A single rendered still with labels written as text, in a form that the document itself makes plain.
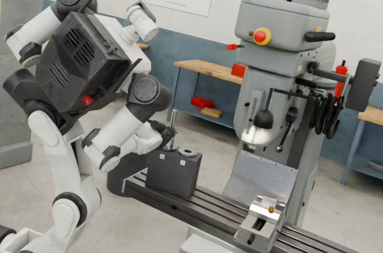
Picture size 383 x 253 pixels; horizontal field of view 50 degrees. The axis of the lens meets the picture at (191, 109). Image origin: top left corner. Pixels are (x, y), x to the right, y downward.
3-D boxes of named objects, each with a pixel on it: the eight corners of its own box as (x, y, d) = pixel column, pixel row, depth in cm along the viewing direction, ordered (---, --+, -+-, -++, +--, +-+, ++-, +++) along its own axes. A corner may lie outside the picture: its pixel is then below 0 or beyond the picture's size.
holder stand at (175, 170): (188, 199, 188) (196, 159, 183) (144, 184, 193) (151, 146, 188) (195, 188, 200) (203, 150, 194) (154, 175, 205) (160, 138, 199)
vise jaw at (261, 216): (276, 225, 167) (278, 216, 166) (247, 213, 171) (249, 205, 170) (279, 219, 172) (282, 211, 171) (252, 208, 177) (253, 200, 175)
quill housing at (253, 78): (271, 154, 162) (292, 76, 153) (224, 138, 170) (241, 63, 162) (284, 143, 179) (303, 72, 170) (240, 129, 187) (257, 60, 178)
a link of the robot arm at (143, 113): (135, 120, 130) (166, 90, 129) (118, 100, 132) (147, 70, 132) (147, 125, 141) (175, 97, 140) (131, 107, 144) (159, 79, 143)
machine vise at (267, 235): (268, 255, 158) (274, 231, 155) (232, 240, 163) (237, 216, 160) (286, 217, 189) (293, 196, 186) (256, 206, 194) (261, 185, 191)
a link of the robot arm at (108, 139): (93, 173, 133) (142, 125, 132) (70, 145, 137) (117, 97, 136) (108, 174, 144) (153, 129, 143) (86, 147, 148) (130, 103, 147)
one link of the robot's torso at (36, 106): (18, 118, 151) (36, 97, 147) (40, 110, 163) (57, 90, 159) (41, 144, 150) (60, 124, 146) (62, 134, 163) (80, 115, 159)
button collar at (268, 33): (267, 47, 141) (271, 29, 139) (251, 43, 143) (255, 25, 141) (269, 47, 142) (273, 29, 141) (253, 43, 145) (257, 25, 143)
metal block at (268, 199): (273, 213, 173) (276, 200, 171) (259, 208, 175) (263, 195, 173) (276, 208, 177) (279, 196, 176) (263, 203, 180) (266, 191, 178)
